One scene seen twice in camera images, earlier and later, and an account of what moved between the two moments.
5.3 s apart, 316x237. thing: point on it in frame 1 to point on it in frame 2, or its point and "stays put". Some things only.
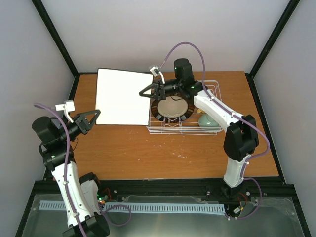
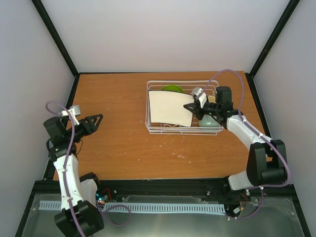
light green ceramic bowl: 206,120 stays put
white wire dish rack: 178,115 stays put
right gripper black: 154,86 to 192,105
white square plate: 118,98 to 167,107
